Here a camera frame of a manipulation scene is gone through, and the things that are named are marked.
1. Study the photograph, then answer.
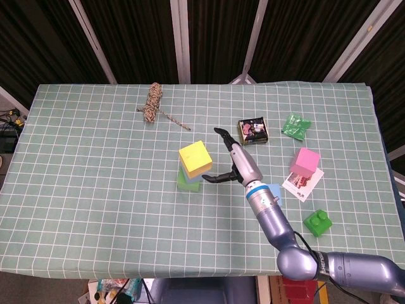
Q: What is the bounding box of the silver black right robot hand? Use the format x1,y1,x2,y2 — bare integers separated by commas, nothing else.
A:
201,127,264,186

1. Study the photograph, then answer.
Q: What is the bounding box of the blue foam cube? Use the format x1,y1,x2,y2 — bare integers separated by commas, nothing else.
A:
184,170,205,185
267,184,283,207

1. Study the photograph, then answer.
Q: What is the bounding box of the yellow foam cube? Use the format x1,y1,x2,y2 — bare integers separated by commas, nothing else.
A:
178,140,213,178

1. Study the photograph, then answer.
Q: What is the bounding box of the pink foam cube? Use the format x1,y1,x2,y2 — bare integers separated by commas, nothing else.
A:
290,147,321,175

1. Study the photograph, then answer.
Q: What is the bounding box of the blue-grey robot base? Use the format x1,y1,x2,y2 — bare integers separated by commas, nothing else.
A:
151,277,257,304

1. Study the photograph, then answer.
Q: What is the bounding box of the black food tin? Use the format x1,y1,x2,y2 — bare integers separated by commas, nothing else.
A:
237,116,270,146

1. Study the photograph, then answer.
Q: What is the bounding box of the white photo postcard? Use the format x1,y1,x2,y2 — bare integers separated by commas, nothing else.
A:
281,167,325,203

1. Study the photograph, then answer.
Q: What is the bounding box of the green foam cube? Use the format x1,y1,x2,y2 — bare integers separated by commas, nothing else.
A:
176,167,202,193

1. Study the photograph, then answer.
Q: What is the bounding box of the green snack packet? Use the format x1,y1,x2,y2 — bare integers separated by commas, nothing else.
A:
280,113,313,142

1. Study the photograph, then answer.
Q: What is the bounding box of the green toy brick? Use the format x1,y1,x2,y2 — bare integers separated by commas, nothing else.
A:
302,209,333,238

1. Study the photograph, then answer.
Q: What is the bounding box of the white table leg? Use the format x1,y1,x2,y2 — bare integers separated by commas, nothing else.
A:
255,275,270,304

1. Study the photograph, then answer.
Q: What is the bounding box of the brown cardboard box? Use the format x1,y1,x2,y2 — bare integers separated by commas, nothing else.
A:
268,275,284,304

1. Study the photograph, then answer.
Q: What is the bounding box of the red plastic box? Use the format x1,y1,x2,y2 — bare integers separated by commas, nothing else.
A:
281,277,318,304

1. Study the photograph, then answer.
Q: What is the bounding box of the green checked tablecloth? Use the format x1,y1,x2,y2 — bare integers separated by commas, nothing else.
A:
0,82,405,281

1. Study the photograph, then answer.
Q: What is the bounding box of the dark pleated curtain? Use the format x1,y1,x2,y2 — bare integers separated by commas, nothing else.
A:
0,0,405,153

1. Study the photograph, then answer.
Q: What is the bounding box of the teal plastic packet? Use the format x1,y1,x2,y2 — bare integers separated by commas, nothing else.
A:
96,278,142,301

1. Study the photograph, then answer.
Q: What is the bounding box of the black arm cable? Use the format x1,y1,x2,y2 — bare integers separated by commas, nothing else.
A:
293,230,349,304

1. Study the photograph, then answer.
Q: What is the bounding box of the braided rope bundle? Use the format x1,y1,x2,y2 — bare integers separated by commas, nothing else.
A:
136,82,192,132

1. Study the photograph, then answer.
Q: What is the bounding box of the white frame post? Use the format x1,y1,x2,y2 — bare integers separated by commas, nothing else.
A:
227,0,270,85
0,84,31,117
170,0,193,85
322,0,395,84
387,147,405,162
68,0,118,85

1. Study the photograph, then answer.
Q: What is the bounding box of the yellow black cable bundle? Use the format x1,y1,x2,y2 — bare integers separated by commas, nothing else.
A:
0,107,27,128

